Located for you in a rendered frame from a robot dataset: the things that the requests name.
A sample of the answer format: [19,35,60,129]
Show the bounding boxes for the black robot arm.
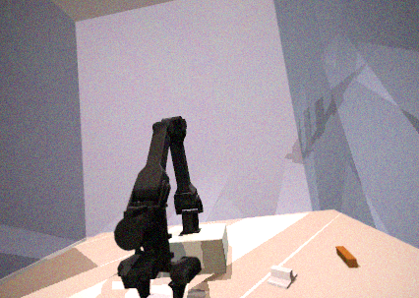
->
[113,116,204,289]

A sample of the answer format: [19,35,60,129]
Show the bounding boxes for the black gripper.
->
[117,230,202,298]

